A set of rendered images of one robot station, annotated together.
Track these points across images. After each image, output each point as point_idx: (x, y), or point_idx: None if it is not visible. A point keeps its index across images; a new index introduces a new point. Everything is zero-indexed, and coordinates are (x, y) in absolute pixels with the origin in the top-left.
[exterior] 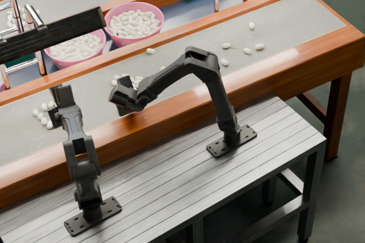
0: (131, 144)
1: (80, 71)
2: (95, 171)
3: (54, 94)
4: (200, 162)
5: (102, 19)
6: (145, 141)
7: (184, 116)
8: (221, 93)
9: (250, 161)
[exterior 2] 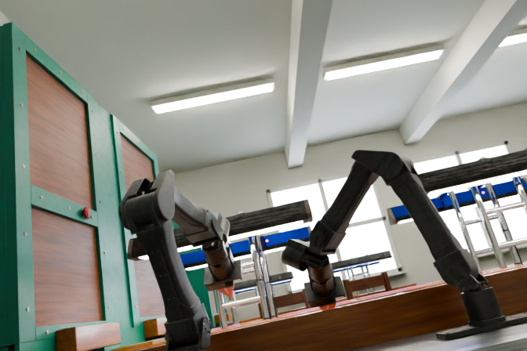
0: (314, 337)
1: (305, 312)
2: (151, 199)
3: None
4: (415, 345)
5: (308, 208)
6: (339, 338)
7: (406, 305)
8: (423, 202)
9: (517, 331)
